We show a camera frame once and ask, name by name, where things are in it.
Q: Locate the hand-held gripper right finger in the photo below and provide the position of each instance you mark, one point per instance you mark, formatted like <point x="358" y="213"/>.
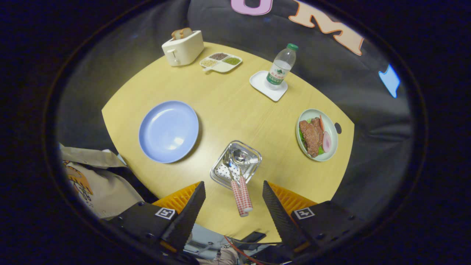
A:
<point x="281" y="217"/>

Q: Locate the metal drain tray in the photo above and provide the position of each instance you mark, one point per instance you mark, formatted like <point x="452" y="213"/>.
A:
<point x="220" y="173"/>

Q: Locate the clear bottle with green cap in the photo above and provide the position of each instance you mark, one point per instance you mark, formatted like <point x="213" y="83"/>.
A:
<point x="281" y="68"/>

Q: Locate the brown steak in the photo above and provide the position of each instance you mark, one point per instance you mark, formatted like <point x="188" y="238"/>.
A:
<point x="311" y="138"/>

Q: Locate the orange carrot stick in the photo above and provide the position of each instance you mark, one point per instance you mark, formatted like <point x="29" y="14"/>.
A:
<point x="321" y="123"/>

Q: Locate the cream white toaster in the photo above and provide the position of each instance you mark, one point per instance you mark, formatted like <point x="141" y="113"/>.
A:
<point x="186" y="49"/>

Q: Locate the white square coaster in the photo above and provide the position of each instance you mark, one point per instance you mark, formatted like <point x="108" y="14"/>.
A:
<point x="259" y="81"/>

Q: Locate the person's beige printed shirt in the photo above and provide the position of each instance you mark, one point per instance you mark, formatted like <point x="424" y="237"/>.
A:
<point x="106" y="191"/>

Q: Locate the pale green oval plate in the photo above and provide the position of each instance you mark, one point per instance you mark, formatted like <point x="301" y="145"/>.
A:
<point x="330" y="125"/>

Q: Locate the blue round plate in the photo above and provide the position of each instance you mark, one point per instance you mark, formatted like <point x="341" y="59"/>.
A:
<point x="167" y="130"/>

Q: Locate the toast slice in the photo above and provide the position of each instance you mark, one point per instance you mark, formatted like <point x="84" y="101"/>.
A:
<point x="187" y="32"/>
<point x="176" y="35"/>

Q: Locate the pink ham slice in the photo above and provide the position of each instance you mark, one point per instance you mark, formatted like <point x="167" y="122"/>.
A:
<point x="326" y="141"/>

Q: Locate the white divided dish with beans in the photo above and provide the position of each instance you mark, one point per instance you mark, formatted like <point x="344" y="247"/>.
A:
<point x="222" y="67"/>

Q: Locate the black backdrop cloth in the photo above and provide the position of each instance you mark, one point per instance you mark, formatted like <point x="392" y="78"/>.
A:
<point x="110" y="73"/>

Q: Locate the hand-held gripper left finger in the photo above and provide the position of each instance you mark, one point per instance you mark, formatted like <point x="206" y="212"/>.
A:
<point x="186" y="217"/>

